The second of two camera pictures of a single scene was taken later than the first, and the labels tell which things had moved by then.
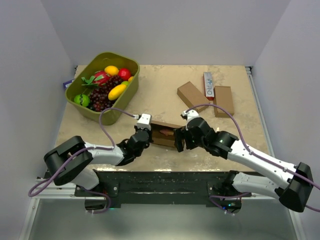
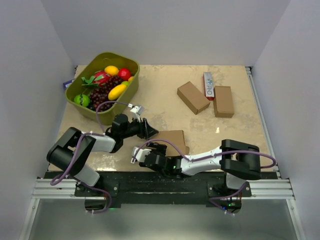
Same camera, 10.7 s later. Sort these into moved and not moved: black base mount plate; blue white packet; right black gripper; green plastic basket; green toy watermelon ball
Moved: right black gripper
Not moved: green plastic basket; black base mount plate; green toy watermelon ball; blue white packet
